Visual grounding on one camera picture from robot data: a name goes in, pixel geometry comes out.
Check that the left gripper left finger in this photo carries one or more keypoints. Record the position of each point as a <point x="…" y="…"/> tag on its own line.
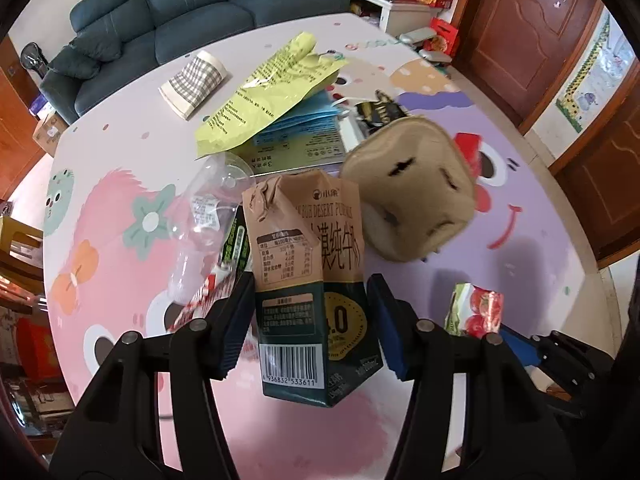
<point x="114" y="432"/>

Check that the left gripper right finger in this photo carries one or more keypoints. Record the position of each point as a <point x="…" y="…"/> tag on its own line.
<point x="508" y="428"/>

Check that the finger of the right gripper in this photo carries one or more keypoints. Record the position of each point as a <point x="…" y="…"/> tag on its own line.
<point x="525" y="349"/>

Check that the brown green milk carton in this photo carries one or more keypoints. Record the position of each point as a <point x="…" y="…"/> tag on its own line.
<point x="317" y="333"/>

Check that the grey checkered paper cup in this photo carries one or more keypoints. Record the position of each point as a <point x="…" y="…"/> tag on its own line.
<point x="190" y="88"/>

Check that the yellow-green snack bag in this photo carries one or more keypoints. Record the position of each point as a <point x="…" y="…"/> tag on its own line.
<point x="294" y="73"/>

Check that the red green snack wrapper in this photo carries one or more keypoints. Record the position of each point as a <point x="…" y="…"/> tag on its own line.
<point x="474" y="311"/>

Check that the cartoon print tablecloth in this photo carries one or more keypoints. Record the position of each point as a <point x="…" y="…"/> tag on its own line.
<point x="118" y="179"/>

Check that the red white striped wrapper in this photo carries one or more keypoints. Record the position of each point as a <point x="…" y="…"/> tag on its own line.
<point x="217" y="285"/>

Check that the tan plush cube toy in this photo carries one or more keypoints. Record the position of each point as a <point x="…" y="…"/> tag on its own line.
<point x="416" y="189"/>

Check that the green black snack packet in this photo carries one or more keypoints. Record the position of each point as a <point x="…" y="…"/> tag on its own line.
<point x="235" y="252"/>

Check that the clear plastic cup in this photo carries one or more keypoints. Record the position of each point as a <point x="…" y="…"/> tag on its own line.
<point x="203" y="221"/>

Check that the black gold snack wrapper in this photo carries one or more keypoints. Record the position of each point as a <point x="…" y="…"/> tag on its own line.
<point x="372" y="116"/>

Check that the blue paper packet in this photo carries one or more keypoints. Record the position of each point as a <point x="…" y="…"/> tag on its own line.
<point x="318" y="110"/>

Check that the brown wooden door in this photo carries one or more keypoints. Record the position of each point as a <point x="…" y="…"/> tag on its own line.
<point x="518" y="51"/>

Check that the white side cabinet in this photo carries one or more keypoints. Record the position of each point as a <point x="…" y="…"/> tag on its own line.
<point x="394" y="17"/>

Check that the dark teal sofa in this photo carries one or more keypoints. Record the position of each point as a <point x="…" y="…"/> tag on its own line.
<point x="119" y="41"/>

